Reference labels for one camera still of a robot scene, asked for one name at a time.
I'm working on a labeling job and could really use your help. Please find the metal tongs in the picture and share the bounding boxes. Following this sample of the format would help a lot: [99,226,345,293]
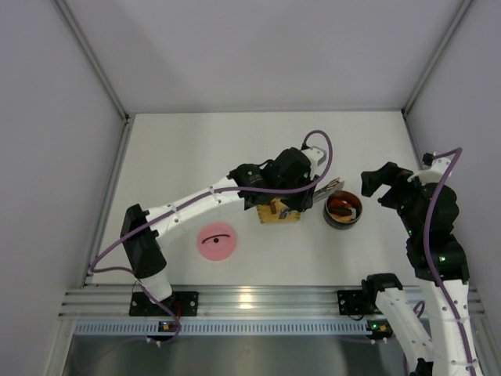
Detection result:
[278,178,345,220]

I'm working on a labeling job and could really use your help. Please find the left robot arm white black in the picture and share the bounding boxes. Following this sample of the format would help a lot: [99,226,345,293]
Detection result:
[121,146,326,302]

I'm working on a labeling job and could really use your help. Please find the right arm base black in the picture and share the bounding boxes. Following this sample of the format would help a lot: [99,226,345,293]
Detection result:
[337,289,381,318]

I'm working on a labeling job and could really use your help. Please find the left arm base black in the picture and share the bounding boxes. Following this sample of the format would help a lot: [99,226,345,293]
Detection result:
[128,291,199,317]

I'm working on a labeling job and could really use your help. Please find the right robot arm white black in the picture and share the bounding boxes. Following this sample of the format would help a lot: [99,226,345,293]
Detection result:
[361,157,481,375]

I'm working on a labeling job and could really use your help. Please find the round steel lunch box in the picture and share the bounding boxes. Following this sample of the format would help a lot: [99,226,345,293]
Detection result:
[323,190,362,230]

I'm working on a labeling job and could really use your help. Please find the brown chocolate stick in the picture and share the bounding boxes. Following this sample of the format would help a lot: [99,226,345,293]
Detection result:
[269,201,276,215]

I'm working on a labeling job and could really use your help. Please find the bamboo woven tray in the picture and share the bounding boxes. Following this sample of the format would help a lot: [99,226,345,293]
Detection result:
[256,199,301,224]

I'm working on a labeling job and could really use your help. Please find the pink round lid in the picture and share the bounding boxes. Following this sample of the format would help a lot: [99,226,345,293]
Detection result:
[196,222,237,262]

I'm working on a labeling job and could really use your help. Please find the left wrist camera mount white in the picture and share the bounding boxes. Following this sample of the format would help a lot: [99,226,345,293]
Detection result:
[301,146,327,168]

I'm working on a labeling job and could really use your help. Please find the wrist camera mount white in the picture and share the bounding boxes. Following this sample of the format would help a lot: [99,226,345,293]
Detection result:
[407,153,451,186]
[301,146,327,168]

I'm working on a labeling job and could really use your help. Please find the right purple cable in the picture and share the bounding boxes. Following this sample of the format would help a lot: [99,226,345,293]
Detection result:
[424,146,481,376]

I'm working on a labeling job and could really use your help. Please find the purple cable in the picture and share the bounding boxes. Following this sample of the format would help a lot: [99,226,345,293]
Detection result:
[424,146,481,376]
[88,130,333,345]

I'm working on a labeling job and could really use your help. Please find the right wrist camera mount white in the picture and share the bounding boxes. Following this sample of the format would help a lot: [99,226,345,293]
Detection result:
[407,153,451,186]

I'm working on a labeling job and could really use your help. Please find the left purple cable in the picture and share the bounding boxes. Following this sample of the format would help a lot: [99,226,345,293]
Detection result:
[88,130,333,345]

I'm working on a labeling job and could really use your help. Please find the aluminium rail frame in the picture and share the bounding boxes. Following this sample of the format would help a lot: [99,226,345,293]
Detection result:
[58,284,486,340]

